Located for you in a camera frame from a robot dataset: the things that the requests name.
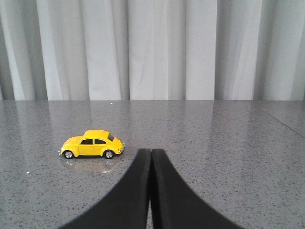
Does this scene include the grey pleated curtain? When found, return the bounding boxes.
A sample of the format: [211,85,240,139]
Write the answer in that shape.
[0,0,305,101]

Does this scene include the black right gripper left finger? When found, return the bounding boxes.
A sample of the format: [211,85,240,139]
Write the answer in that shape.
[61,149,151,229]

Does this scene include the yellow toy beetle car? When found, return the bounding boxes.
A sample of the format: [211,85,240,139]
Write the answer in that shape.
[59,130,125,159]

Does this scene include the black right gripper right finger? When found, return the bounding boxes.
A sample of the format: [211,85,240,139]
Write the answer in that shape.
[151,149,240,229]

